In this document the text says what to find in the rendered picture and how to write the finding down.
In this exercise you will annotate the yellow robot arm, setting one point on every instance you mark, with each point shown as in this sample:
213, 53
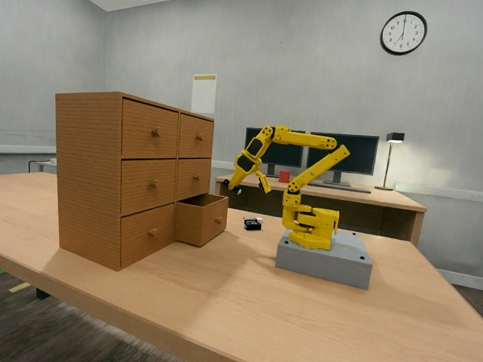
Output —
318, 221

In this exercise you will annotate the brown wooden chest of drawers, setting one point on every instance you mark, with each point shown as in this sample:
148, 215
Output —
88, 163

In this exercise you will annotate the white eraser with black sleeve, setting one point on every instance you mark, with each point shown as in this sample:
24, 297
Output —
253, 219

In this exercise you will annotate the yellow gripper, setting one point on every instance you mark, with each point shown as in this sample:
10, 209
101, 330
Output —
245, 165

